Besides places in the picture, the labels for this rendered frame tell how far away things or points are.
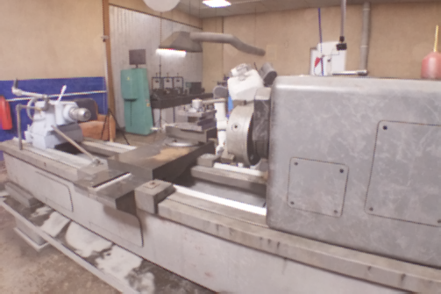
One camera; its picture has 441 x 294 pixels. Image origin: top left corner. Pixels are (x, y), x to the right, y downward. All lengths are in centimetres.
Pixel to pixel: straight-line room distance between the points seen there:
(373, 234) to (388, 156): 23
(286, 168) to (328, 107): 22
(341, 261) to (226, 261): 42
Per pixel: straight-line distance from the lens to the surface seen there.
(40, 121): 217
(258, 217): 94
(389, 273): 86
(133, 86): 559
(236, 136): 93
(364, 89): 70
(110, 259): 151
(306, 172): 75
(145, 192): 105
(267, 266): 96
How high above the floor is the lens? 134
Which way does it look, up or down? 12 degrees down
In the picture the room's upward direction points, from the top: straight up
